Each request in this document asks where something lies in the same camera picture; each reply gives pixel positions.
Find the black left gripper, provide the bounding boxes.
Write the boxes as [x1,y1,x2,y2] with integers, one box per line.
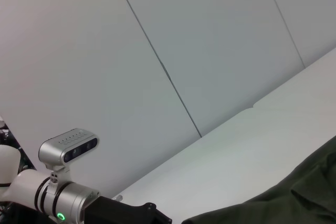
[82,196,173,224]

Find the dark green shirt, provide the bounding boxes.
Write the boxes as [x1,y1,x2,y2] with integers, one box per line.
[181,135,336,224]

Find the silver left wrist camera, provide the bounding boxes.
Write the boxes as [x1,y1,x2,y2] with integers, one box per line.
[38,128,100,186]

